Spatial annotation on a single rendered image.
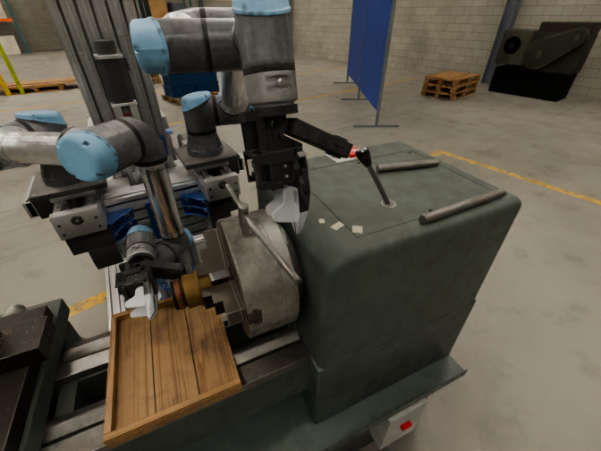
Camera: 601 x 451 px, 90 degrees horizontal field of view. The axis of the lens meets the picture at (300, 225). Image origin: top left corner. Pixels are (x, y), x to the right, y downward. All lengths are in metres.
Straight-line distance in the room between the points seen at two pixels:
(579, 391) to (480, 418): 0.61
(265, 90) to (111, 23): 1.02
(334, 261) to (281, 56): 0.37
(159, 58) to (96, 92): 0.89
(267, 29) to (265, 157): 0.16
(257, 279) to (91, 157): 0.46
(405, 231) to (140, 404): 0.74
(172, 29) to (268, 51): 0.16
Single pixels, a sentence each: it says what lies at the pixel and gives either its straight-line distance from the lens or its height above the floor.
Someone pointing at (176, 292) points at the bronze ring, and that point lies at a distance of 0.78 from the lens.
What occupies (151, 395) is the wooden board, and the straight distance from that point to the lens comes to 0.91.
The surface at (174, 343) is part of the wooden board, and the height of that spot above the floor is 0.89.
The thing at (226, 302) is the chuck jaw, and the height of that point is 1.11.
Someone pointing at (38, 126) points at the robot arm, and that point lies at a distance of 1.26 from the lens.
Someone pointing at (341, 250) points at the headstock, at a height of 1.25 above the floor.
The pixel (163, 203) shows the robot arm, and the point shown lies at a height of 1.16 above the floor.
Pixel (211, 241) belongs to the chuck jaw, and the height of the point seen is 1.18.
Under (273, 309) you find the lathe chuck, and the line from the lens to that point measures 0.70.
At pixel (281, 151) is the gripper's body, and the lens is 0.45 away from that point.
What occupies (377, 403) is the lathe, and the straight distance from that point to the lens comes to 1.24.
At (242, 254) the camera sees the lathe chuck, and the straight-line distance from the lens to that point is 0.67.
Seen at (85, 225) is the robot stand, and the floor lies 1.06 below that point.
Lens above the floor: 1.64
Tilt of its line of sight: 35 degrees down
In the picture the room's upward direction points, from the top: straight up
